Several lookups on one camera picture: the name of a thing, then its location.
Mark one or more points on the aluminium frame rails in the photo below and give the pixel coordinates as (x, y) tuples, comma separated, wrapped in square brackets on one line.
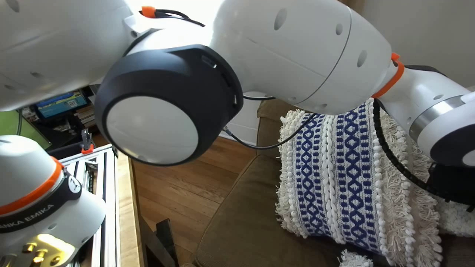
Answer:
[(93, 228)]

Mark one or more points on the white throw blanket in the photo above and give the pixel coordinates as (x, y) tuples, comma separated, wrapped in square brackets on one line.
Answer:
[(454, 219)]

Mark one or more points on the black table leg base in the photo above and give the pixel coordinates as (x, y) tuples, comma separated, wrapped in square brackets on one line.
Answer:
[(157, 245)]

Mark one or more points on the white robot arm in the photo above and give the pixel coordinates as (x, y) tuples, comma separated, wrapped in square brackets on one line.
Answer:
[(163, 96)]

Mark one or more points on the olive green fabric sofa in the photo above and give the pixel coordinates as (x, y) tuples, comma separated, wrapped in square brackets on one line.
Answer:
[(245, 231)]

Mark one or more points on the shelf with books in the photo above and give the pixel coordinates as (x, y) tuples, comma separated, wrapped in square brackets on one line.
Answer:
[(61, 121)]

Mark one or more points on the blue white fringed pillow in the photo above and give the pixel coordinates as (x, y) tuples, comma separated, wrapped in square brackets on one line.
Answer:
[(337, 182)]

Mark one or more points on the red black clamp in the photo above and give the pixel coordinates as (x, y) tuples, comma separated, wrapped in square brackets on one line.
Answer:
[(86, 143)]

